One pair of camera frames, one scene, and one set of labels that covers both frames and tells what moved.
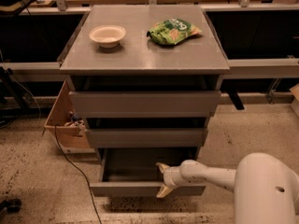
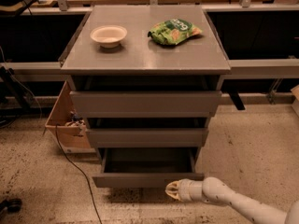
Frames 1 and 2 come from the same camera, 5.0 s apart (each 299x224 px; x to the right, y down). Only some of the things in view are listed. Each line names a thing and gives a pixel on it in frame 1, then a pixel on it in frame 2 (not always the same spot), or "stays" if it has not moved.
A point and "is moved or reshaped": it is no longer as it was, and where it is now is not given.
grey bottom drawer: [135, 172] is moved or reshaped
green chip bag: [171, 32] stays
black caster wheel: [12, 205] stays
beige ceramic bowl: [107, 35] stays
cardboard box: [70, 128] stays
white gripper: [170, 176] -> [184, 190]
